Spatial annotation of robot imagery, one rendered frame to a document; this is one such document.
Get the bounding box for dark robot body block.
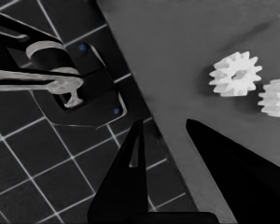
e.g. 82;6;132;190
0;8;129;129

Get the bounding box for small white toothed gear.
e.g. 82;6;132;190
257;77;280;119
208;50;263;98

